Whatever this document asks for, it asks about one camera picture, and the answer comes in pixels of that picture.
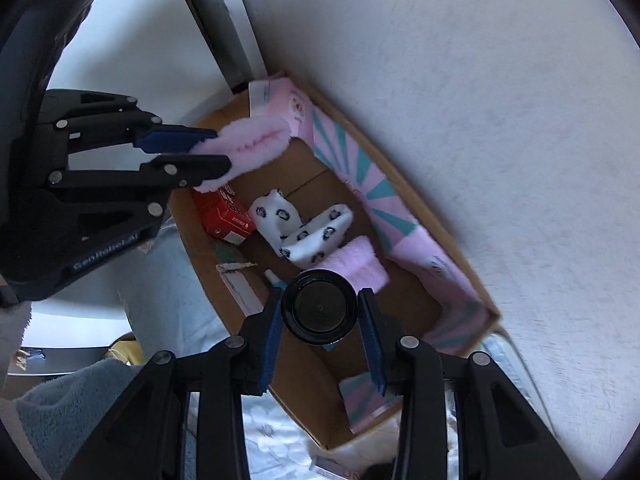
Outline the pink fluffy sock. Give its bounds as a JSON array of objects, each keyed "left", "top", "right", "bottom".
[
  {"left": 314, "top": 235, "right": 390, "bottom": 292},
  {"left": 190, "top": 116, "right": 292, "bottom": 193}
]

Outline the light blue tube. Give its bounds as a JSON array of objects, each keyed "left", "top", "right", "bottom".
[{"left": 264, "top": 269, "right": 286, "bottom": 289}]

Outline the floral light blue cloth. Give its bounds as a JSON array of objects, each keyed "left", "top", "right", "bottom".
[{"left": 117, "top": 224, "right": 551, "bottom": 480}]

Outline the black fabric scrunchie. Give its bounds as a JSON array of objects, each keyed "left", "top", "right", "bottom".
[{"left": 361, "top": 460, "right": 395, "bottom": 480}]

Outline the red snack box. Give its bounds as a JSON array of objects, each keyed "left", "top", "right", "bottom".
[{"left": 191, "top": 185, "right": 255, "bottom": 246}]

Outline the white panda sock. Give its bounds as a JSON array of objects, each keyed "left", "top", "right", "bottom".
[
  {"left": 248, "top": 190, "right": 303, "bottom": 254},
  {"left": 279, "top": 204, "right": 354, "bottom": 270}
]

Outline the black round compact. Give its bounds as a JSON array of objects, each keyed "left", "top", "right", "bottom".
[{"left": 280, "top": 269, "right": 358, "bottom": 347}]

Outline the cardboard box pink lining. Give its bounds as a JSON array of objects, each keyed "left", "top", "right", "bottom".
[{"left": 170, "top": 77, "right": 500, "bottom": 450}]

